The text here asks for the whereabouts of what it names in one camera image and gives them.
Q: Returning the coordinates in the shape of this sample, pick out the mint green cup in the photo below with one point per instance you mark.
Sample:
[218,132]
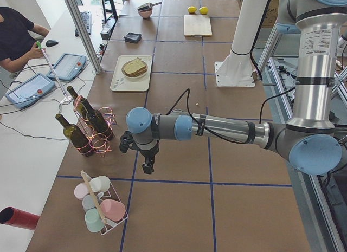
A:
[93,220]

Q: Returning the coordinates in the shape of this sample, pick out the far blue teach pendant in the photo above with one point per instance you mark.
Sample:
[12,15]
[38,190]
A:
[68,66]

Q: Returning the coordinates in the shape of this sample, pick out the white wire cup rack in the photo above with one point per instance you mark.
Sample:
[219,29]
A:
[98,197]

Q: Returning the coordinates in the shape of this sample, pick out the grey cup on rack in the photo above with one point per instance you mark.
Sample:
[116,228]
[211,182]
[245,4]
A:
[88,203]

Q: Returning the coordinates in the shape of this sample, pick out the aluminium frame post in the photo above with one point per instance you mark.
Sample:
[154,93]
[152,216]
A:
[86,41]

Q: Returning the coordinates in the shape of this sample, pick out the red cylinder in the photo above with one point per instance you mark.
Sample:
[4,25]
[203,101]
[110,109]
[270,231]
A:
[19,218]

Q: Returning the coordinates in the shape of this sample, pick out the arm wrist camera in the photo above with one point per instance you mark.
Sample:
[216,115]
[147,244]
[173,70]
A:
[126,142]

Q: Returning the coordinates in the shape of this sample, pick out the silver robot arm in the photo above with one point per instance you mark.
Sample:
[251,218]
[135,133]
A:
[306,140]

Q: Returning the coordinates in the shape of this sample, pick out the black keyboard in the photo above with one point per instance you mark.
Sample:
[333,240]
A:
[86,17]

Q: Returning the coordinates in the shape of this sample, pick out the pink cup on rack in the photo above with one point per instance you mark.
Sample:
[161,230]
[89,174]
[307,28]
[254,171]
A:
[112,209]

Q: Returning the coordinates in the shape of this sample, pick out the person in black shirt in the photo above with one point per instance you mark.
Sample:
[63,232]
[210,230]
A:
[18,47]

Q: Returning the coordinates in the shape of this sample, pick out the light pink cup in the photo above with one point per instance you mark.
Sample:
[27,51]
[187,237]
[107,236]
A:
[81,191]

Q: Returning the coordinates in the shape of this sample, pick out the dark green wine bottle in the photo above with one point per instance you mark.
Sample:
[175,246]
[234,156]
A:
[75,136]

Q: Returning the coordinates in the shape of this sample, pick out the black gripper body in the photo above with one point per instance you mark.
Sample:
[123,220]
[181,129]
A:
[148,153]

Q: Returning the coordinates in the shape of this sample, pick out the copper wire bottle rack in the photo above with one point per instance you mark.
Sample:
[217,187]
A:
[98,142]

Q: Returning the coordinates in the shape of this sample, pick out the wooden cutting board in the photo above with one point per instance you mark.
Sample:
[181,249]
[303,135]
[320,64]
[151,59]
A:
[197,26]

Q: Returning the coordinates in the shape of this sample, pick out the metal scoop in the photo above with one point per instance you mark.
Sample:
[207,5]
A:
[147,6]

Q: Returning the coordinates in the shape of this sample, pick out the white bear tray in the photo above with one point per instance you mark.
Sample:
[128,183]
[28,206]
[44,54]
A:
[123,83]

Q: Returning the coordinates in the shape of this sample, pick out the pink bowl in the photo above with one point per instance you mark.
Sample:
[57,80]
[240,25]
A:
[145,14]

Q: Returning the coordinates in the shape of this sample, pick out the grey folded cloth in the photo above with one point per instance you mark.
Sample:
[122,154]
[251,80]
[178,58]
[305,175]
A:
[132,37]

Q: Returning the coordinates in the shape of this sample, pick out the yellow lemon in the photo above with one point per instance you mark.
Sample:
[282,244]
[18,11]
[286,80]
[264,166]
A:
[203,10]
[192,9]

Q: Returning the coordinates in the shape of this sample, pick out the left yellow lemon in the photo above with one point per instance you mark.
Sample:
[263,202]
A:
[192,9]

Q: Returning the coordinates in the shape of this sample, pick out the black computer mouse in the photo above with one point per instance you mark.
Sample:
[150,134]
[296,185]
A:
[51,43]

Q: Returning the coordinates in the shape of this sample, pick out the white cup on rack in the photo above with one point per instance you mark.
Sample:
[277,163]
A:
[100,184]

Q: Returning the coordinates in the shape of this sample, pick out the blue teach pendant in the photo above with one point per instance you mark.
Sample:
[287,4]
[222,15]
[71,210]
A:
[30,91]
[68,66]

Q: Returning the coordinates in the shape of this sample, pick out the right yellow lemon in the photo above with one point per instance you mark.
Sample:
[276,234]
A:
[203,10]

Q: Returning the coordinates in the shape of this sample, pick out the pink stick tool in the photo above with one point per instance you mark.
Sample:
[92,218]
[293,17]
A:
[67,99]

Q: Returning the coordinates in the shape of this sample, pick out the bread slice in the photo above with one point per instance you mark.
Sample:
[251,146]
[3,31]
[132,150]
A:
[135,66]

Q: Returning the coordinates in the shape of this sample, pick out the near blue teach pendant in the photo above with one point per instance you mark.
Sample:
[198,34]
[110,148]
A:
[30,91]

